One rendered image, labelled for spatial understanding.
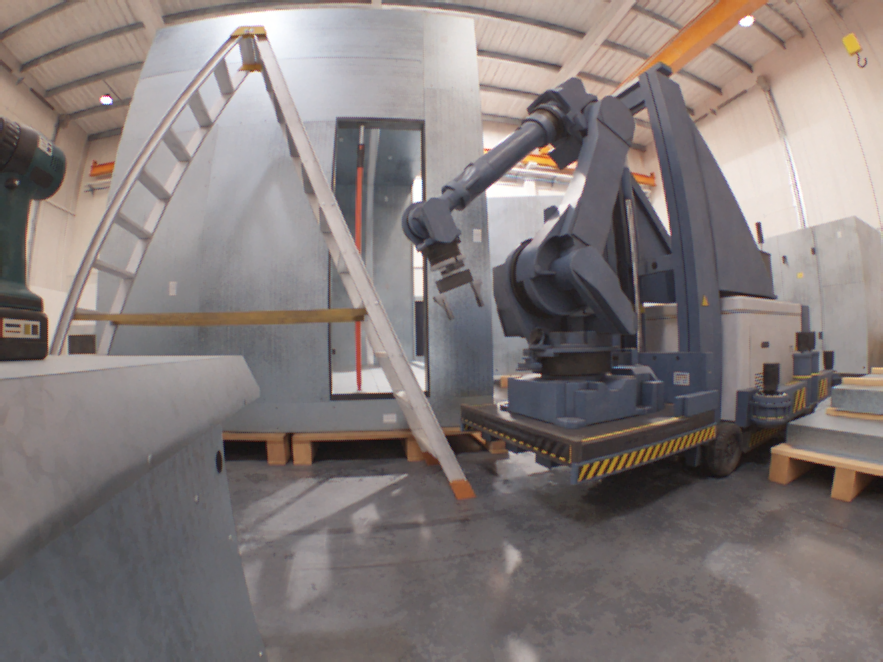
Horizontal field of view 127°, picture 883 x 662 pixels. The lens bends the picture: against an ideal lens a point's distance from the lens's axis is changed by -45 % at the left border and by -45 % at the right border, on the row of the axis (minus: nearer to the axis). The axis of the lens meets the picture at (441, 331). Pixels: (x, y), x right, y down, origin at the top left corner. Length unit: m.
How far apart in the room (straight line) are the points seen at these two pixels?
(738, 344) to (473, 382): 1.51
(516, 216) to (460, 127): 3.95
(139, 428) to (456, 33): 3.25
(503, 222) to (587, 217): 4.99
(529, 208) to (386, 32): 4.23
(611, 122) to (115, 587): 2.01
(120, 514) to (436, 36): 3.21
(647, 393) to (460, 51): 2.60
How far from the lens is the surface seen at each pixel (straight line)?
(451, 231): 1.43
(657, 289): 2.70
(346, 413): 2.32
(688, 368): 1.91
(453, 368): 2.35
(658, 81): 2.31
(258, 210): 2.51
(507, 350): 6.23
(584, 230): 1.54
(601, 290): 1.42
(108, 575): 0.29
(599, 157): 1.76
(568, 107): 2.00
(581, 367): 1.58
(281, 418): 2.38
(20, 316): 0.44
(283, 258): 2.39
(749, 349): 2.22
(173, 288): 2.59
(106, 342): 2.39
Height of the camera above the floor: 0.66
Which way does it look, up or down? 2 degrees up
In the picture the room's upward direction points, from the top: 1 degrees counter-clockwise
